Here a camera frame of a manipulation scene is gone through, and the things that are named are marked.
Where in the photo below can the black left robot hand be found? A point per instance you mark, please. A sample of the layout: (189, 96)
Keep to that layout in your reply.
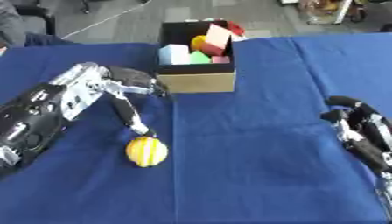
(133, 80)

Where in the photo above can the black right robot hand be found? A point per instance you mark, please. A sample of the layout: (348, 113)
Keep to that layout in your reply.
(370, 137)

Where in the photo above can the left robot arm silver black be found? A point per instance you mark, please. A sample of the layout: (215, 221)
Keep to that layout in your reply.
(35, 116)

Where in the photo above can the cardboard box black inside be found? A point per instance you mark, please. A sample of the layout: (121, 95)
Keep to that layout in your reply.
(196, 82)

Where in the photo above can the pale blue block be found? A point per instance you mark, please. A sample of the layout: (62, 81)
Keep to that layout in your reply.
(173, 54)

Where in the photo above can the green block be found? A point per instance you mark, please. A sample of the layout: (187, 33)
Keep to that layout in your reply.
(199, 58)

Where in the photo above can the yellow striped toy pumpkin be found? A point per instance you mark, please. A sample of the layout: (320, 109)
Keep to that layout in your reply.
(147, 151)

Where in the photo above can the yellow toy ball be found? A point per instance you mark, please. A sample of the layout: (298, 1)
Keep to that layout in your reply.
(197, 42)

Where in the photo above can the small pink block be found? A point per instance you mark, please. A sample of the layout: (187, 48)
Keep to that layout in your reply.
(220, 59)

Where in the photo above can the large salmon pink block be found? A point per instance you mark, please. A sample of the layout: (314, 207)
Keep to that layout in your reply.
(218, 35)

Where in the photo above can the black chair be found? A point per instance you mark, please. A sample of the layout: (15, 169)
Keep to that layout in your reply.
(41, 14)

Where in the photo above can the red toy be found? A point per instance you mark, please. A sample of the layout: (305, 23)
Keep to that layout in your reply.
(236, 28)

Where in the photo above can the clutter of bags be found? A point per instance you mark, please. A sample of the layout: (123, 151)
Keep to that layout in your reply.
(329, 10)

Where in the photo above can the person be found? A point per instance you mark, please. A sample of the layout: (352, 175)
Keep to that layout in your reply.
(10, 26)

